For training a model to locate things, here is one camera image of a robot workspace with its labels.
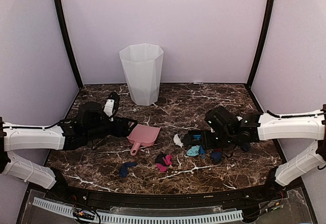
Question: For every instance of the right black frame post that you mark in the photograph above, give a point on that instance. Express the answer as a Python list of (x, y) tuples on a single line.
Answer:
[(261, 42)]

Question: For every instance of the pink paper scrap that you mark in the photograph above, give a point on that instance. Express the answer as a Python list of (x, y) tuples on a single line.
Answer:
[(168, 161)]

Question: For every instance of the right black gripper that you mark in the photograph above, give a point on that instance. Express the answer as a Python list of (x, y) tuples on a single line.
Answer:
[(207, 143)]

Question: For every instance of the teal paper scrap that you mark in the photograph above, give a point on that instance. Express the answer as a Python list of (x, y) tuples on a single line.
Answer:
[(193, 151)]

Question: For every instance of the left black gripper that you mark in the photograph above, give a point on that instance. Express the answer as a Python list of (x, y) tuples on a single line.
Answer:
[(125, 132)]

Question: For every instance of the dark blue scrap centre right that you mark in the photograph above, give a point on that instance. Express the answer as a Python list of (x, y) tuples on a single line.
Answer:
[(216, 156)]

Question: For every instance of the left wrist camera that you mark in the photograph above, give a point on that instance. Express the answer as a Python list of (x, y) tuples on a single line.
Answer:
[(111, 106)]

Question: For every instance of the white paper scrap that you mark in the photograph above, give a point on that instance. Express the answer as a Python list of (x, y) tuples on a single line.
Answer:
[(177, 141)]

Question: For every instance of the black front table rail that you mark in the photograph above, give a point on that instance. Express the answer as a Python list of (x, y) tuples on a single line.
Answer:
[(246, 197)]

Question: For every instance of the black frame post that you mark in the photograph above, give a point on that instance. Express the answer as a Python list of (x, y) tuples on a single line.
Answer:
[(67, 43), (261, 42)]

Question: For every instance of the pink plastic dustpan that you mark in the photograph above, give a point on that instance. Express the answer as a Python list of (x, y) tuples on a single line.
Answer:
[(142, 135)]

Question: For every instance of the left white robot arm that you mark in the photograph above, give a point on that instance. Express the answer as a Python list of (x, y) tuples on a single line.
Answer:
[(17, 137)]

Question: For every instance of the left black frame post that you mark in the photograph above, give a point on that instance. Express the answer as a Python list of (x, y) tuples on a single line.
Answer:
[(67, 43)]

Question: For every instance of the dark blue scrap far right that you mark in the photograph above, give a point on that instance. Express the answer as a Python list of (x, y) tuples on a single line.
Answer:
[(245, 147)]

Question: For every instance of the blue hand brush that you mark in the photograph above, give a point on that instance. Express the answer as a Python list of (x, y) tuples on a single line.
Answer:
[(196, 140)]

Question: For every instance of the translucent white waste bin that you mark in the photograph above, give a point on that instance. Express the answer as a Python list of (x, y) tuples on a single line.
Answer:
[(142, 66)]

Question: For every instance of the long dark blue scrap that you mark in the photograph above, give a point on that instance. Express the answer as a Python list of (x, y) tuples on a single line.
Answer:
[(123, 171)]

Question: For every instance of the white slotted cable duct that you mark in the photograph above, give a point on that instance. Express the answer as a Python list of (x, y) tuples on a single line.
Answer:
[(139, 215)]

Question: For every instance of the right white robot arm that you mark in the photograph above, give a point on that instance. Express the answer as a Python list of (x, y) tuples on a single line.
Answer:
[(309, 125)]

